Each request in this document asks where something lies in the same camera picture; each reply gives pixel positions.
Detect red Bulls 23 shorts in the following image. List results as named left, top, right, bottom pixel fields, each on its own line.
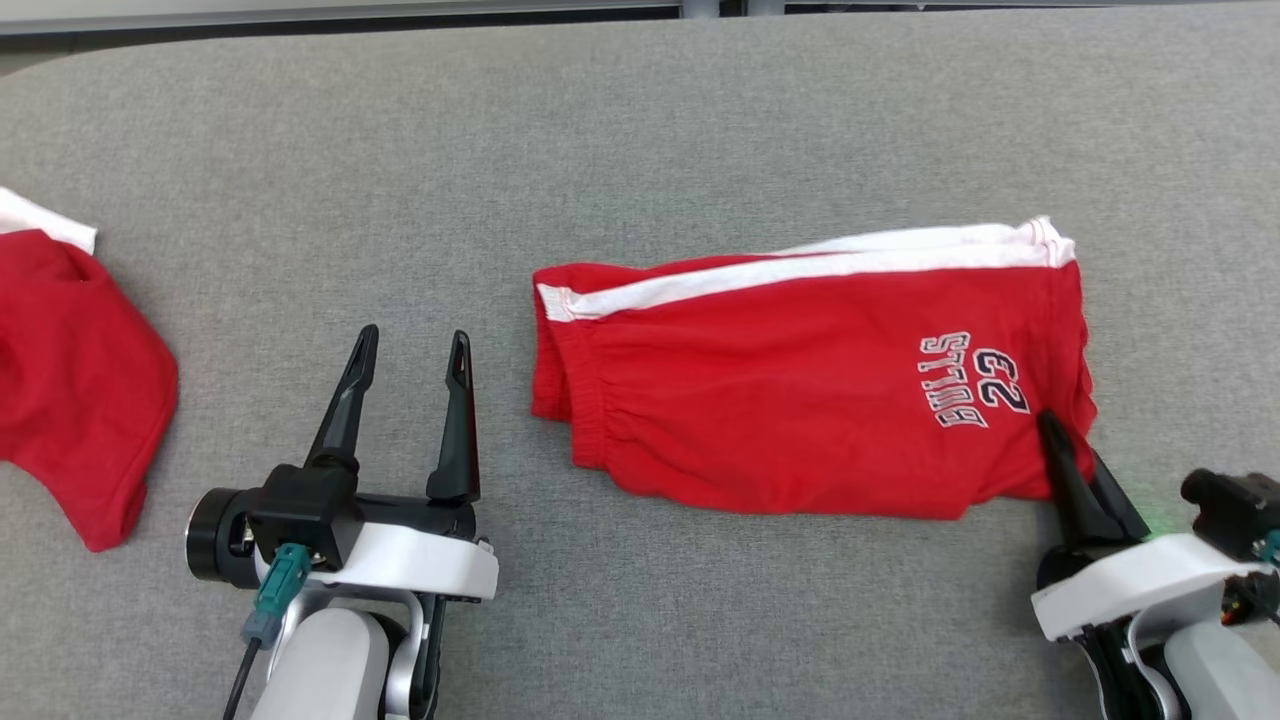
left=531, top=215, right=1099, bottom=521

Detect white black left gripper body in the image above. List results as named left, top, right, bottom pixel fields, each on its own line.
left=185, top=487, right=500, bottom=602

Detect teal left camera connector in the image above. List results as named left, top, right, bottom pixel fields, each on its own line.
left=240, top=543, right=313, bottom=649

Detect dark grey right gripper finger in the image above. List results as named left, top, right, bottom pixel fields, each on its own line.
left=1036, top=408, right=1113, bottom=547
left=1090, top=450, right=1152, bottom=542

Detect red white basketball jersey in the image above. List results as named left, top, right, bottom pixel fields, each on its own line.
left=0, top=187, right=180, bottom=553

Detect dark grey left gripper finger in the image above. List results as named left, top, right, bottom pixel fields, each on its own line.
left=427, top=330, right=482, bottom=505
left=305, top=323, right=381, bottom=472

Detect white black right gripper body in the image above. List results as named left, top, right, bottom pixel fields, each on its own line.
left=1030, top=533, right=1273, bottom=642

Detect black left camera cable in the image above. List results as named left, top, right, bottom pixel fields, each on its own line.
left=221, top=640, right=264, bottom=720

